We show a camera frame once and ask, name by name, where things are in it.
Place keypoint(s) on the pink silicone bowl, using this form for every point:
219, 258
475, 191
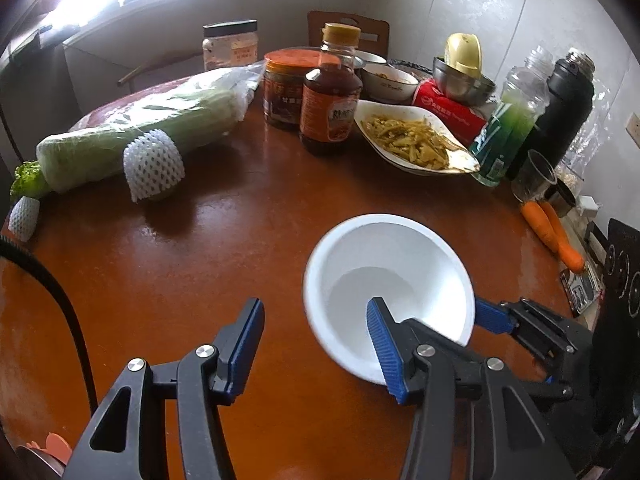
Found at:
56, 444

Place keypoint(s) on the green lettuce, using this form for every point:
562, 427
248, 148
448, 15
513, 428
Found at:
27, 180

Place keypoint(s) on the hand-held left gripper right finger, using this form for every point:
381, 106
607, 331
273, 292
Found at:
382, 345

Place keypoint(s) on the dark metal tin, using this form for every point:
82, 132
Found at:
565, 200

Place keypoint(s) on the clear plastic bag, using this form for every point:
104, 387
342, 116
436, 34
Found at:
597, 130

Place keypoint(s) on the white charger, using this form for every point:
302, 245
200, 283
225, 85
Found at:
588, 206

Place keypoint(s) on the white plate of food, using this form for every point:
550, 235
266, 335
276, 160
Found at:
410, 140

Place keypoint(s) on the wooden chair with cutout back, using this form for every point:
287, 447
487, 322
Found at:
370, 27

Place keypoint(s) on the steel mixing bowl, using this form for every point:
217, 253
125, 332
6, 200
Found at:
465, 90

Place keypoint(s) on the fruit in white foam net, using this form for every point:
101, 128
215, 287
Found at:
152, 165
22, 219

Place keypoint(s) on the red tissue box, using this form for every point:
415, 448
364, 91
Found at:
445, 107

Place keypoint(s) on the wall socket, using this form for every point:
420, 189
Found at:
634, 129

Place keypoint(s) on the white ceramic bowl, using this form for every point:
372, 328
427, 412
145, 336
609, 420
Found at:
370, 57

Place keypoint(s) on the black thermos flask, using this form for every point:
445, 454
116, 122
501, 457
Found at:
565, 105

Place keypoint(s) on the clear bottle with green liquid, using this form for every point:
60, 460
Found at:
510, 125

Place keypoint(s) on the napa cabbage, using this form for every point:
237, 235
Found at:
100, 150

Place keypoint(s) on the glass cup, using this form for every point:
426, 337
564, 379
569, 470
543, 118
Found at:
532, 177

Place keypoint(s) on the yellow plastic cup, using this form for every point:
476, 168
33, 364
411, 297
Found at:
462, 52

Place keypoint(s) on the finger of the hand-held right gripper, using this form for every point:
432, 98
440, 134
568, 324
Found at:
552, 389
492, 315

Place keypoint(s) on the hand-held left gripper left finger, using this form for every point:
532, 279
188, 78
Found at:
245, 350

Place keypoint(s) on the clear jar with black lid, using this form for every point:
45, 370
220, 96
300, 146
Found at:
230, 47

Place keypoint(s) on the carrot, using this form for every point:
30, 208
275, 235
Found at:
537, 225
567, 252

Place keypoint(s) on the red lidded sauce jar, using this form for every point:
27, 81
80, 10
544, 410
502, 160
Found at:
282, 95

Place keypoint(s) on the yellow capped sauce bottle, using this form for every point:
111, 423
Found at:
330, 110

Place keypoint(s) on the small flat card case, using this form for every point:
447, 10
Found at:
582, 290

